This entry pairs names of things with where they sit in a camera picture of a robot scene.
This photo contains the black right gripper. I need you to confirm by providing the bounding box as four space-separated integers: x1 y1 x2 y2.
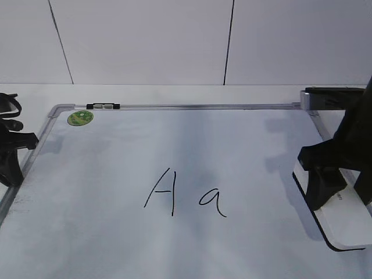
298 82 372 210

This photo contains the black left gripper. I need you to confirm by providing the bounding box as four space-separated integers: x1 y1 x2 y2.
1 118 39 186

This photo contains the white eraser with black felt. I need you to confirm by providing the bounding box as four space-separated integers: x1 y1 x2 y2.
310 170 371 252

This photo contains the green round magnet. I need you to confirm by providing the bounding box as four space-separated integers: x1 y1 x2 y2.
67 110 94 127

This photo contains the black board hanger clip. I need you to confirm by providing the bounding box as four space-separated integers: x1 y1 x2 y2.
86 103 120 110

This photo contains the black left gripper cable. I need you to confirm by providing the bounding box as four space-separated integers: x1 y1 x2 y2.
0 92 23 120

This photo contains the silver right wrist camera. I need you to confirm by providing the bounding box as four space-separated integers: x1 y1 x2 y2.
300 87 364 110

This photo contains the white board with grey frame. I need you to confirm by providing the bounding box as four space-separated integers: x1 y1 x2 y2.
1 109 371 278

